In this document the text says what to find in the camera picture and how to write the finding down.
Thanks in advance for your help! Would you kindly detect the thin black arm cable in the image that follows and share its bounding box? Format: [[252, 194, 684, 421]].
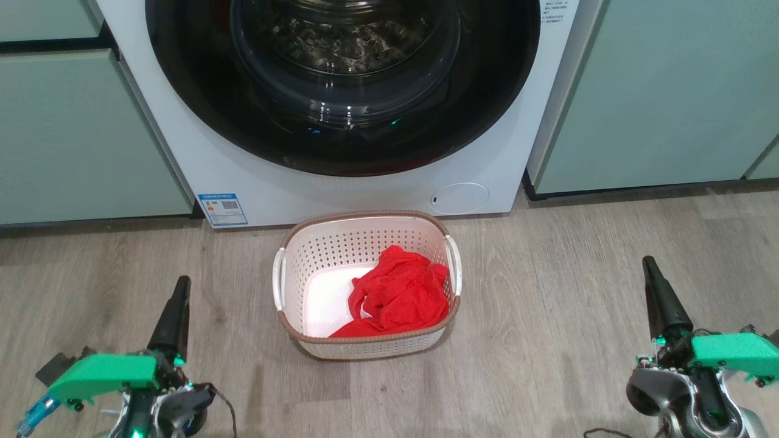
[[583, 425, 670, 438], [210, 383, 238, 438]]

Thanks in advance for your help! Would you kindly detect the blue left camera plug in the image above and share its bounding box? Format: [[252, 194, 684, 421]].
[[15, 394, 61, 436]]

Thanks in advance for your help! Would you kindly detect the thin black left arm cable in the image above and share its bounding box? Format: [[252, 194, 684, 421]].
[[210, 383, 238, 438]]

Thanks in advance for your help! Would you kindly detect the white front-load washing machine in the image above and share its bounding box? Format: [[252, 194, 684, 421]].
[[96, 0, 603, 229]]

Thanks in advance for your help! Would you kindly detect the round white filter cover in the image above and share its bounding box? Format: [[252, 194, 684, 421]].
[[430, 182, 490, 215]]

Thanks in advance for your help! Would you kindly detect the blue energy label sticker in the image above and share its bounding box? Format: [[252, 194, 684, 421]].
[[197, 193, 248, 228]]

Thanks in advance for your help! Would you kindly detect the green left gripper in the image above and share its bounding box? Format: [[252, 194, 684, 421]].
[[47, 276, 192, 411]]

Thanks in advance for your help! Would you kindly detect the pale green cabinet drawer front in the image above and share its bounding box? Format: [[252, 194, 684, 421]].
[[0, 0, 104, 43]]

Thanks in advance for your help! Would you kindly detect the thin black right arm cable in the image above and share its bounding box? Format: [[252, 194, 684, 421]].
[[583, 425, 670, 438]]

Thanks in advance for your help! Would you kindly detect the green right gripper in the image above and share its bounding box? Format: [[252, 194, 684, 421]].
[[636, 255, 779, 387]]

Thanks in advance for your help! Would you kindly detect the pale green cabinet side panel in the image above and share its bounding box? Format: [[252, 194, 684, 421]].
[[526, 0, 779, 198]]

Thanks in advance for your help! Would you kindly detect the red garment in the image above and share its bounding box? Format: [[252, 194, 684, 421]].
[[329, 245, 451, 339]]

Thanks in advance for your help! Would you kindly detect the small printed text sticker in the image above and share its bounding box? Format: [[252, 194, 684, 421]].
[[540, 0, 570, 25]]

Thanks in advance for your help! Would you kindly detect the cream basket with brown rim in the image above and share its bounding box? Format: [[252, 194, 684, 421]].
[[272, 210, 463, 361]]

